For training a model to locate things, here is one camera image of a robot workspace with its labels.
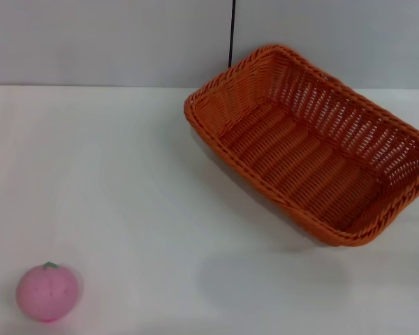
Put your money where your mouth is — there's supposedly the pink toy peach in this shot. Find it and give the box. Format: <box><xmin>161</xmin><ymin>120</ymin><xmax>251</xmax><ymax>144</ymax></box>
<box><xmin>15</xmin><ymin>261</ymin><xmax>80</xmax><ymax>322</ymax></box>

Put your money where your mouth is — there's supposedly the orange woven plastic basket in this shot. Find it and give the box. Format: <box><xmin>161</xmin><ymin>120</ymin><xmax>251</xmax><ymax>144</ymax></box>
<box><xmin>183</xmin><ymin>43</ymin><xmax>419</xmax><ymax>248</ymax></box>

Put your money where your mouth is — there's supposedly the black vertical wall strip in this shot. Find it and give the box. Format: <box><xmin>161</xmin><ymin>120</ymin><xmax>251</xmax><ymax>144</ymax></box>
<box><xmin>227</xmin><ymin>0</ymin><xmax>238</xmax><ymax>69</ymax></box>

